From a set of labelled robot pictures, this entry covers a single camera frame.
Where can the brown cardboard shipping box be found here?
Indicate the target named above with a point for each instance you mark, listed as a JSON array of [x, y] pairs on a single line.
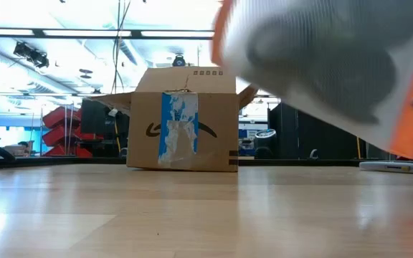
[[213, 143]]

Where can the round black overhead camera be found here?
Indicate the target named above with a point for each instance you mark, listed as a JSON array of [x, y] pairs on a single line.
[[179, 61]]

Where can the round black bin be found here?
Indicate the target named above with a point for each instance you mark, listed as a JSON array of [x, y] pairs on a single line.
[[265, 147]]

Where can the black ceiling disc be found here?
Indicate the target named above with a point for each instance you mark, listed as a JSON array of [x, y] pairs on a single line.
[[85, 71]]

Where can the black monitor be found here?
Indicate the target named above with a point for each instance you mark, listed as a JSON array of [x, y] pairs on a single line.
[[95, 118]]

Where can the person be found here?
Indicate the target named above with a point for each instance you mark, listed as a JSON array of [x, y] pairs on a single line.
[[23, 147]]

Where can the red storage bin rack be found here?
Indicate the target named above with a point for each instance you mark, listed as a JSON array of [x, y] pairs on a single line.
[[57, 118]]

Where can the white mesh pouch orange trim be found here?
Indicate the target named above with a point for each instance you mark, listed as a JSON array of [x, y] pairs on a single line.
[[317, 53]]

